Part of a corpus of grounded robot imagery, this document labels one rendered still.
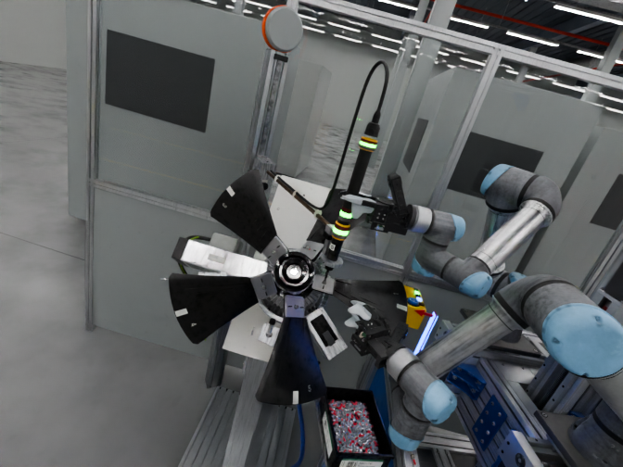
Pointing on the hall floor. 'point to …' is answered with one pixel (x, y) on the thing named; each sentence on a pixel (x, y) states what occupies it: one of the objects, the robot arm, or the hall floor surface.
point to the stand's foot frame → (272, 424)
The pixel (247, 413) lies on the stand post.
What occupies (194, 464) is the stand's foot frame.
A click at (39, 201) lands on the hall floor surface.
